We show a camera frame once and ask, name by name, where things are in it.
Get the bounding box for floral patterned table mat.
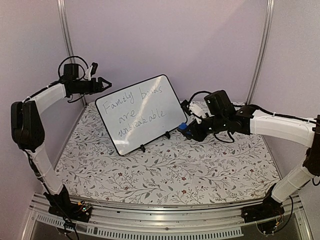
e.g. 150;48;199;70
55;103;280;205

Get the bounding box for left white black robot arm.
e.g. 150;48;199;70
10;77;112;195

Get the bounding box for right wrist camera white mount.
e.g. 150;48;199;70
180;90;236;124

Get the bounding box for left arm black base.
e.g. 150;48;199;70
44;192;92;223

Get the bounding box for black whiteboard stand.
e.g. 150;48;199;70
138;131;171;153

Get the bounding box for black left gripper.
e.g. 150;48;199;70
73;76;112;95

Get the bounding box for blue whiteboard eraser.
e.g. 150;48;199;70
177;122;188;132

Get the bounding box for left aluminium corner post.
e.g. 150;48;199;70
56;0;87;107

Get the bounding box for aluminium front rail frame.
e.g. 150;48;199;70
21;193;315;240

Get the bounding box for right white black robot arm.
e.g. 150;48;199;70
178;105;320;218

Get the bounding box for white whiteboard black frame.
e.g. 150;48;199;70
95;74;188;156

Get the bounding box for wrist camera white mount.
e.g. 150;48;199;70
57;55;98;81
180;90;236;124

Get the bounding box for aluminium corner post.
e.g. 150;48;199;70
56;0;87;107
245;0;275;105

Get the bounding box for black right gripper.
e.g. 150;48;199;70
181;114;227;143

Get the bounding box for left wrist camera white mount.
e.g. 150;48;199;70
57;55;98;81

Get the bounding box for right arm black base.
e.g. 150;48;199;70
241;197;285;235

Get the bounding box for right aluminium corner post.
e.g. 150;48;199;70
245;0;275;105

